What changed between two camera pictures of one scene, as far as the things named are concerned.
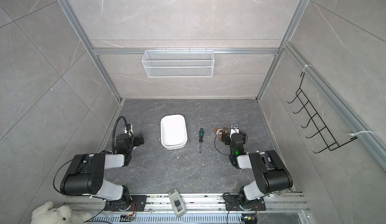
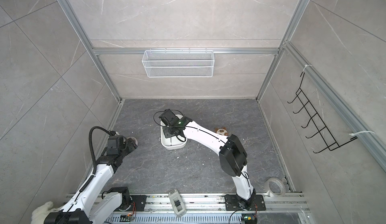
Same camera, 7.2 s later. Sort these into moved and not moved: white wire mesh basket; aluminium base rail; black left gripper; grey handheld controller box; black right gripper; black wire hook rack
Moved: black right gripper; black left gripper
Not moved: white wire mesh basket; black wire hook rack; aluminium base rail; grey handheld controller box
